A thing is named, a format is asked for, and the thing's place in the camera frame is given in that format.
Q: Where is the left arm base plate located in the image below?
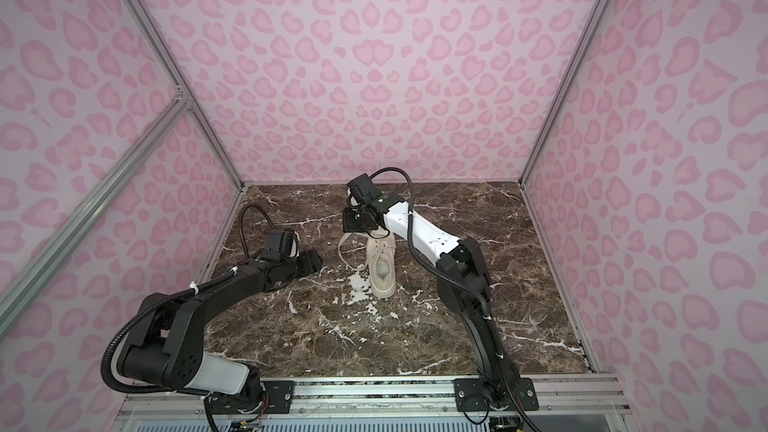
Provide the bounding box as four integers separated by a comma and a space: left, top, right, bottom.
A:
208, 379, 296, 415

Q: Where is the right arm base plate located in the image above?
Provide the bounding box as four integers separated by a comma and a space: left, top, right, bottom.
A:
453, 377, 540, 412

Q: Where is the white shoelace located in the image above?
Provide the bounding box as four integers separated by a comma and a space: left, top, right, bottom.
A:
336, 232, 368, 272

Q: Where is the cream white sneaker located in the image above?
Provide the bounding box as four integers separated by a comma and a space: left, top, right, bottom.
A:
366, 233, 396, 299

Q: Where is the aluminium post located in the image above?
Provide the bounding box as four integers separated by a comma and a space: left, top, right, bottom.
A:
518, 0, 615, 189
122, 0, 246, 191

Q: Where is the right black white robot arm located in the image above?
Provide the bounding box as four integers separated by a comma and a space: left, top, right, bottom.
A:
343, 193, 520, 411

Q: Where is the left rear aluminium post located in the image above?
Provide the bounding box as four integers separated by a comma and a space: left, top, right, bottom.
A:
122, 0, 246, 191

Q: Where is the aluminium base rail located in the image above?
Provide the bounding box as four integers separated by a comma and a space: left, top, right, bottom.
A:
111, 374, 639, 431

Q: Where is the right rear aluminium post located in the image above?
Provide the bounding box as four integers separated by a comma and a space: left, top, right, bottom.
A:
518, 0, 615, 189

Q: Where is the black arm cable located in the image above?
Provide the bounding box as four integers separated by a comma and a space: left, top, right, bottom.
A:
238, 202, 278, 260
368, 166, 499, 319

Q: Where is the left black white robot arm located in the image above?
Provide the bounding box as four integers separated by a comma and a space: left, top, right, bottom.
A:
100, 250, 323, 411

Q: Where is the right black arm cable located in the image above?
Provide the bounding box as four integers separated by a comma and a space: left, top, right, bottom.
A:
368, 166, 499, 319

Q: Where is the left diagonal aluminium strut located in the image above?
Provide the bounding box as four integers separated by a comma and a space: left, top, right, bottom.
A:
1, 93, 188, 337

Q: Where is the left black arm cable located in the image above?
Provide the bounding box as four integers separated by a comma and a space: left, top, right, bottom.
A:
238, 202, 278, 260

